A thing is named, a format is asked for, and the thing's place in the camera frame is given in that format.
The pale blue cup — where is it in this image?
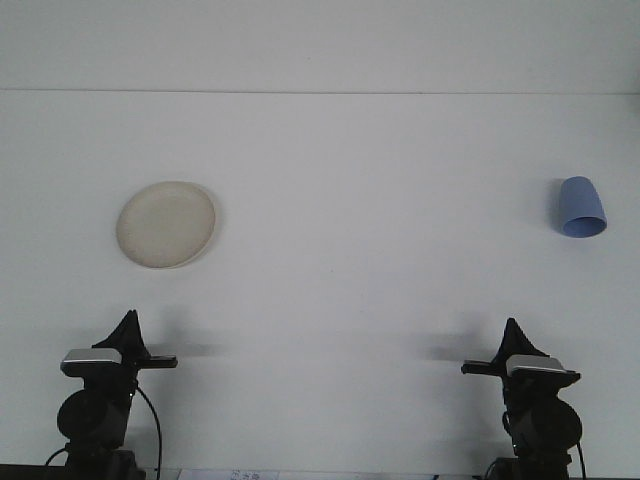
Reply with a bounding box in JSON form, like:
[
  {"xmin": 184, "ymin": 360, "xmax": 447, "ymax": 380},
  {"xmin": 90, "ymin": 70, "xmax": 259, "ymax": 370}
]
[{"xmin": 558, "ymin": 175, "xmax": 609, "ymax": 240}]

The pale round plate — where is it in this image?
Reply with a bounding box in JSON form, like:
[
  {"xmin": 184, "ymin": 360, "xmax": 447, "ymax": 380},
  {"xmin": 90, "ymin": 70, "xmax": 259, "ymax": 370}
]
[{"xmin": 115, "ymin": 180, "xmax": 218, "ymax": 271}]

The white printed paper sheet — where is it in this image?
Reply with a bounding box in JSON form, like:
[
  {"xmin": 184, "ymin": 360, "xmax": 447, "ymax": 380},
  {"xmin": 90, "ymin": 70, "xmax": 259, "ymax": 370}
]
[{"xmin": 177, "ymin": 468, "xmax": 264, "ymax": 480}]

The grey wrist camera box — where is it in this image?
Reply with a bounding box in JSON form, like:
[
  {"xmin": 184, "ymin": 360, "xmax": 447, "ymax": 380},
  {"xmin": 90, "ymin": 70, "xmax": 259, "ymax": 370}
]
[
  {"xmin": 60, "ymin": 348, "xmax": 125, "ymax": 378},
  {"xmin": 505, "ymin": 354, "xmax": 568, "ymax": 380}
]

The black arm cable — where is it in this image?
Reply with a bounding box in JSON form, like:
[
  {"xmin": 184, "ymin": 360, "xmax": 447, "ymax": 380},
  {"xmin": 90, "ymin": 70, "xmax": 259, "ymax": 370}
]
[
  {"xmin": 575, "ymin": 437, "xmax": 590, "ymax": 479},
  {"xmin": 130, "ymin": 379, "xmax": 164, "ymax": 476}
]

